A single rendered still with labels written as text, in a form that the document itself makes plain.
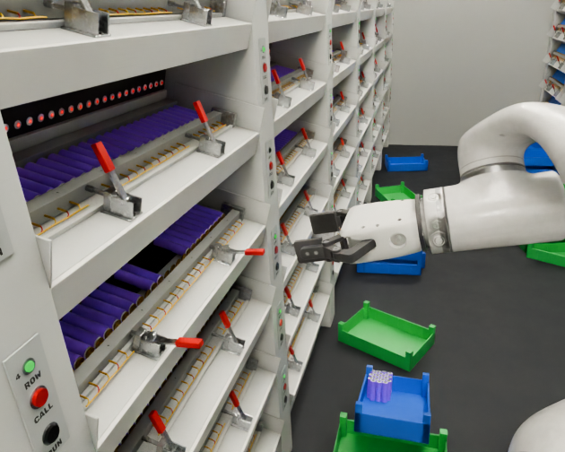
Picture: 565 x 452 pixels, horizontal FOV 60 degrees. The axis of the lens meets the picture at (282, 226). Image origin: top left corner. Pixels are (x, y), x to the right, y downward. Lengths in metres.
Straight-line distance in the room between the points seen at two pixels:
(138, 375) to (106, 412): 0.07
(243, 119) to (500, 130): 0.53
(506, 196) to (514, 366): 1.36
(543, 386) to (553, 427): 1.32
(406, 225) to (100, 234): 0.36
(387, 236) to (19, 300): 0.41
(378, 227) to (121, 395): 0.37
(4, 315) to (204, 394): 0.53
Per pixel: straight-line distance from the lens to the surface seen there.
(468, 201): 0.62
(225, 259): 0.89
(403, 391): 1.74
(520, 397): 1.83
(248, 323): 1.08
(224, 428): 1.12
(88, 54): 0.54
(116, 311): 0.74
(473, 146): 0.65
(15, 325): 0.47
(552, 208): 0.63
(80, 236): 0.57
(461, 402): 1.76
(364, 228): 0.62
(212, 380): 0.95
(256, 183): 1.02
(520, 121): 0.59
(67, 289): 0.51
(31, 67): 0.48
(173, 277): 0.80
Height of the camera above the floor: 1.17
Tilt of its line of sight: 24 degrees down
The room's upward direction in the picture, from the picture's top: 3 degrees counter-clockwise
